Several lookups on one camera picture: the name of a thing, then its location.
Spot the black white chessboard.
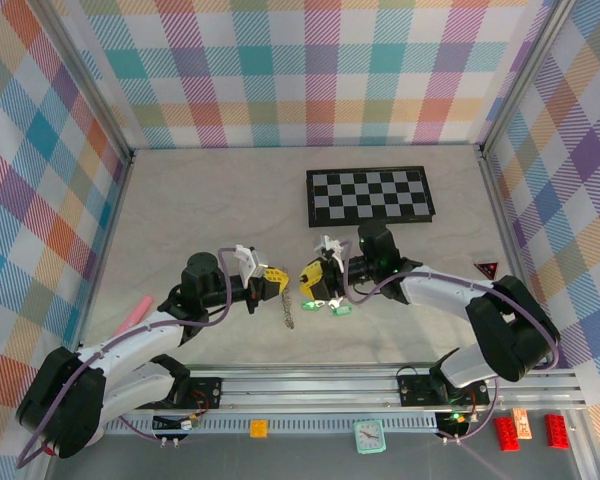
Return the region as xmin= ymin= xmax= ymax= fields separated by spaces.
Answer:
xmin=305 ymin=165 xmax=437 ymax=229

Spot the small wooden printed block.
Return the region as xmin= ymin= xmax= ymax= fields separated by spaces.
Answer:
xmin=512 ymin=407 xmax=533 ymax=441

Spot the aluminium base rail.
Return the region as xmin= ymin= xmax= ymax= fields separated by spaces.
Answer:
xmin=184 ymin=367 xmax=587 ymax=409

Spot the red black triangle piece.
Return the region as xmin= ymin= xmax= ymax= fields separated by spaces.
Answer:
xmin=473 ymin=260 xmax=500 ymax=282

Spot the mint green alarm clock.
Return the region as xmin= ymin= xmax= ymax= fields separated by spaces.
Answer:
xmin=353 ymin=418 xmax=385 ymax=455

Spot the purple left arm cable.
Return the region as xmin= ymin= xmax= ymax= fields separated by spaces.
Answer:
xmin=15 ymin=245 xmax=241 ymax=470

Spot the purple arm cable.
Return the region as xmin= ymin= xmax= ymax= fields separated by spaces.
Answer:
xmin=15 ymin=245 xmax=241 ymax=470
xmin=343 ymin=239 xmax=562 ymax=374

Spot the pink marker pen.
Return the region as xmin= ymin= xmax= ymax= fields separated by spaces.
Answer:
xmin=113 ymin=295 xmax=154 ymax=337

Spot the metal chain with yellow tag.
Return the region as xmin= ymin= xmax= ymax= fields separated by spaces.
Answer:
xmin=279 ymin=292 xmax=297 ymax=331

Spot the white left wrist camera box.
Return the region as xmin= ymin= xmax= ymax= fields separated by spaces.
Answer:
xmin=233 ymin=243 xmax=270 ymax=281

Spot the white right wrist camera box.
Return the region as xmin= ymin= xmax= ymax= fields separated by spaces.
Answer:
xmin=314 ymin=233 xmax=350 ymax=266

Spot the thin purple base cable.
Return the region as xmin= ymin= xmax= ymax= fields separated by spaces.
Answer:
xmin=115 ymin=405 xmax=161 ymax=442
xmin=457 ymin=394 xmax=495 ymax=442

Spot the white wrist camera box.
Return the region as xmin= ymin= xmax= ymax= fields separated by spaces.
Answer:
xmin=314 ymin=233 xmax=350 ymax=266
xmin=233 ymin=243 xmax=270 ymax=281

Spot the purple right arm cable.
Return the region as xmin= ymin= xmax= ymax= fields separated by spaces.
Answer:
xmin=343 ymin=239 xmax=562 ymax=374

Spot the black electronics board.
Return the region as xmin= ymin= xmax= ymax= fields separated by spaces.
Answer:
xmin=152 ymin=413 xmax=204 ymax=434
xmin=435 ymin=410 xmax=474 ymax=434

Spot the grey slotted cable duct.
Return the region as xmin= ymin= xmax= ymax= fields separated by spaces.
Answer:
xmin=97 ymin=415 xmax=439 ymax=432

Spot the red toy brick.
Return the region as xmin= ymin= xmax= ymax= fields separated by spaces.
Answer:
xmin=494 ymin=417 xmax=522 ymax=452
xmin=544 ymin=413 xmax=572 ymax=450

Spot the aluminium side rail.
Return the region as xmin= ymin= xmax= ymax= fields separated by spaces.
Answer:
xmin=479 ymin=148 xmax=551 ymax=364
xmin=67 ymin=149 xmax=137 ymax=354

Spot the aluminium frame post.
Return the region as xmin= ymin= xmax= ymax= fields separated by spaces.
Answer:
xmin=32 ymin=0 xmax=136 ymax=164
xmin=478 ymin=0 xmax=581 ymax=157

